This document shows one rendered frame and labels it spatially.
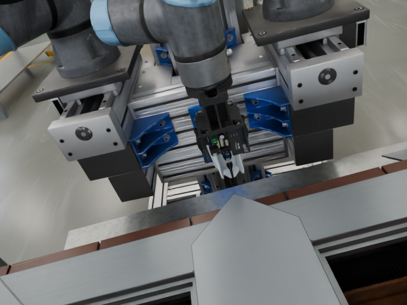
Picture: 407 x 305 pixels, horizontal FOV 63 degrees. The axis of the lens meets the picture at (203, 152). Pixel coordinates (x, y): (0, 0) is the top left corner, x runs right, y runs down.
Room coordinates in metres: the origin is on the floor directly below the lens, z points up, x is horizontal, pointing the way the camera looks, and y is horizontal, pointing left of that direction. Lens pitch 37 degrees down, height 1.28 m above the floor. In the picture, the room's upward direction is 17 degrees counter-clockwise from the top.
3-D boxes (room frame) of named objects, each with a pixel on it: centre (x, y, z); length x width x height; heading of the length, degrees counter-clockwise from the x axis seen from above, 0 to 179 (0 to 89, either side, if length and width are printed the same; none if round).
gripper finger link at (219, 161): (0.45, -0.02, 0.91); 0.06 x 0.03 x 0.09; 177
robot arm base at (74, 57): (0.81, 0.20, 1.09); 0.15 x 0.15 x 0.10
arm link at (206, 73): (0.45, -0.04, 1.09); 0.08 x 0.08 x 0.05
